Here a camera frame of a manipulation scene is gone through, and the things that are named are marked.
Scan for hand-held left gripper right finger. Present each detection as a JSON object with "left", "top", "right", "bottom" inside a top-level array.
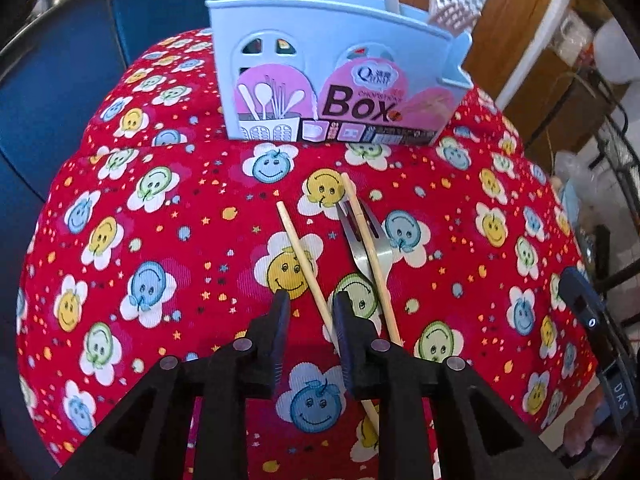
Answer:
[{"left": 332, "top": 290, "right": 576, "bottom": 480}]

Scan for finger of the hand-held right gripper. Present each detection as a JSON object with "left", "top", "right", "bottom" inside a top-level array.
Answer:
[{"left": 558, "top": 265, "right": 609, "bottom": 342}]

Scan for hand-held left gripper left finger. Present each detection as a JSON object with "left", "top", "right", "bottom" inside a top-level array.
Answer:
[{"left": 52, "top": 289, "right": 293, "bottom": 480}]

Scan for wooden chopstick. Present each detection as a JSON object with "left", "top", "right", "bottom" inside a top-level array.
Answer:
[
  {"left": 340, "top": 172, "right": 403, "bottom": 347},
  {"left": 276, "top": 201, "right": 384, "bottom": 431}
]

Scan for metal fork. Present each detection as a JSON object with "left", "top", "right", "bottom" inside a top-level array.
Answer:
[{"left": 335, "top": 199, "right": 397, "bottom": 287}]

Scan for light blue utensil box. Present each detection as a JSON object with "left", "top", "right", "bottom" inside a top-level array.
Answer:
[{"left": 205, "top": 0, "right": 474, "bottom": 148}]

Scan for red smiley flower tablecloth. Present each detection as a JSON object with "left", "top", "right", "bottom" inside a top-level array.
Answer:
[{"left": 15, "top": 27, "right": 601, "bottom": 480}]

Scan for brown wooden door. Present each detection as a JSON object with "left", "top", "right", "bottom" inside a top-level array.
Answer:
[{"left": 377, "top": 0, "right": 568, "bottom": 126}]

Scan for white hanging plastic bag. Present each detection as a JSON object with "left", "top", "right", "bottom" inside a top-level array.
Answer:
[{"left": 594, "top": 15, "right": 640, "bottom": 88}]

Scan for blue base cabinets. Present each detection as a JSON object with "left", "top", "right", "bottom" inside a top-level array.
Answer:
[{"left": 0, "top": 0, "right": 217, "bottom": 188}]

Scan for black wire rack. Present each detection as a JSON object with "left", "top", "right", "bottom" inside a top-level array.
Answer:
[{"left": 547, "top": 67, "right": 640, "bottom": 293}]

